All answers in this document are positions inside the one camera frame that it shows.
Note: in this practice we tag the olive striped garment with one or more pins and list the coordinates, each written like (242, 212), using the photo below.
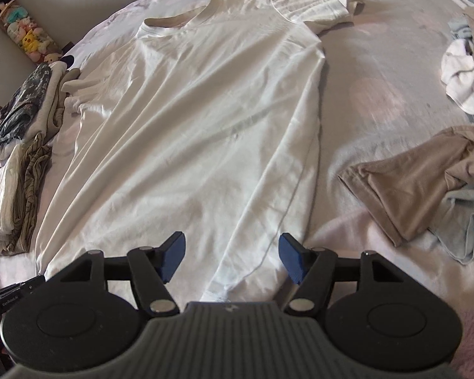
(31, 189)

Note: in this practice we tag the navy sock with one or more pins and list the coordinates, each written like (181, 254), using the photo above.
(68, 61)

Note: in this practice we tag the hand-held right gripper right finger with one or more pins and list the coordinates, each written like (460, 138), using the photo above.
(292, 258)

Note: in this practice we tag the dark floral garment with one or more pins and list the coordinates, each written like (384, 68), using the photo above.
(19, 102)

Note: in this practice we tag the clear tube of plush toys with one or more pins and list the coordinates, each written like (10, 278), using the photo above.
(27, 35)

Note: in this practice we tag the white t-shirt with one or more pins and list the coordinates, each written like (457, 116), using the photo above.
(205, 126)

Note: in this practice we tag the white ribbed garment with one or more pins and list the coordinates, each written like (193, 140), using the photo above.
(2, 201)

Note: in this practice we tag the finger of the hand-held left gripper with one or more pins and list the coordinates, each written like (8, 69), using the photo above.
(23, 287)

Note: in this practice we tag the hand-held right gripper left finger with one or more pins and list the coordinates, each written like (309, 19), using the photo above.
(173, 254)

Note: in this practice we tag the tan t-shirt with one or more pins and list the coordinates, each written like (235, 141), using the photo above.
(403, 189)

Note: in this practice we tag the light blue garment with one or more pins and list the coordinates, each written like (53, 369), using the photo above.
(460, 29)

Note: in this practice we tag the polka dot bed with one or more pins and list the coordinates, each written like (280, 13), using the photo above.
(379, 47)

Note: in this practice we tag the light blue tank top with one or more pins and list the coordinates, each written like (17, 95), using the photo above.
(454, 225)

